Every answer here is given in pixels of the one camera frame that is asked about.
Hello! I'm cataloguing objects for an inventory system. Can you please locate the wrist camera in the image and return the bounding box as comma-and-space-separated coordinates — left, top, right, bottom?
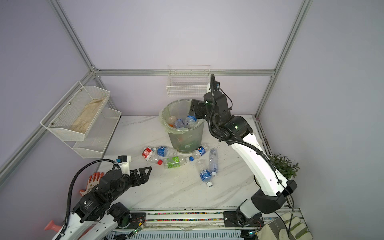
116, 155, 132, 176
207, 81, 220, 93

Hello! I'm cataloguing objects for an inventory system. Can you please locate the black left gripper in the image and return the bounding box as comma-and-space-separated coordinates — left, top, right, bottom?
109, 166, 151, 203

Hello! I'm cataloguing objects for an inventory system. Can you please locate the green bin liner bag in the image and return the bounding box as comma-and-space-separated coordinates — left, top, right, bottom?
159, 99, 205, 135

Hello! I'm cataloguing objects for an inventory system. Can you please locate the white mesh wall shelf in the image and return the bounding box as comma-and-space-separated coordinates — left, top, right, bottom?
41, 82, 121, 159

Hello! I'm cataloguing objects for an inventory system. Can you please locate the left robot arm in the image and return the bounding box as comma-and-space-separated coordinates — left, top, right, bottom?
54, 156, 152, 240

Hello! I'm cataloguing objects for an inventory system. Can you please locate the clear bottle red white label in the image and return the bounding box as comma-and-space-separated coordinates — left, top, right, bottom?
142, 147, 163, 166

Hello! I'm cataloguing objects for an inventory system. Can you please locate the red coated glove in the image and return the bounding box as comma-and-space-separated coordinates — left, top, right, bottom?
79, 172, 105, 197

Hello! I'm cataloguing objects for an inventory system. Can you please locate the clear bottle blue label white cap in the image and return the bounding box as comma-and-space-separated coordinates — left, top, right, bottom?
156, 146, 178, 158

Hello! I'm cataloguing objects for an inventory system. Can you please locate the orange label bottle yellow cap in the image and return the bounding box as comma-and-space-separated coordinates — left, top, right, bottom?
167, 116, 177, 128

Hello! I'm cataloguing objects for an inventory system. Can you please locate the beige glove in shelf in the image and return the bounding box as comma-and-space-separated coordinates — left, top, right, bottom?
70, 98, 106, 134

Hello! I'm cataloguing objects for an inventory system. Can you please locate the grey mesh waste bin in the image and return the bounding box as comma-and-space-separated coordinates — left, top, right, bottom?
160, 99, 207, 154

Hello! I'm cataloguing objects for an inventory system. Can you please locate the potted green plant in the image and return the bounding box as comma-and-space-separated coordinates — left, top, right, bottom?
269, 154, 301, 180

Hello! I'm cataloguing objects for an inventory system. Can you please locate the base rail with cable strip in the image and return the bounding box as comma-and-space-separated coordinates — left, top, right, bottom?
105, 210, 265, 240

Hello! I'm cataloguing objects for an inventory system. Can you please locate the aluminium frame post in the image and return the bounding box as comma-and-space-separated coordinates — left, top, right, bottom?
49, 0, 116, 110

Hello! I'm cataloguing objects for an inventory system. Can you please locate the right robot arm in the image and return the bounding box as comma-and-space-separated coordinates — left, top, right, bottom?
190, 74, 297, 227

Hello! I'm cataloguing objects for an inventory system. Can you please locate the Pocari Sweat bottle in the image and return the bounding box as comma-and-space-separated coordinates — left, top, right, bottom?
184, 115, 197, 129

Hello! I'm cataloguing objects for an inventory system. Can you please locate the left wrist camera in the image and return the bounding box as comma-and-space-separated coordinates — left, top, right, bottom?
116, 155, 132, 176

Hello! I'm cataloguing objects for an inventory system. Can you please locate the clear bottle green label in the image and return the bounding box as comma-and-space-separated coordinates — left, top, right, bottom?
163, 157, 195, 169

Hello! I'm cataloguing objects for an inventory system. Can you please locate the clear bottle rainbow label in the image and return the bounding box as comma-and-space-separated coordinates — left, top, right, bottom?
173, 119, 185, 129

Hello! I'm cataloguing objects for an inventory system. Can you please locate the white wire wall basket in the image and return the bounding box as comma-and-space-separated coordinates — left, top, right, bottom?
166, 65, 211, 97

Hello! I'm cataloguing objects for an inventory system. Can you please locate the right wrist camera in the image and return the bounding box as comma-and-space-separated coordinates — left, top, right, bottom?
207, 81, 220, 93

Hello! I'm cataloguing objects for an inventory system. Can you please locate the tall clear bottle faint label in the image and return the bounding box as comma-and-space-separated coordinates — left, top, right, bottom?
209, 148, 219, 177

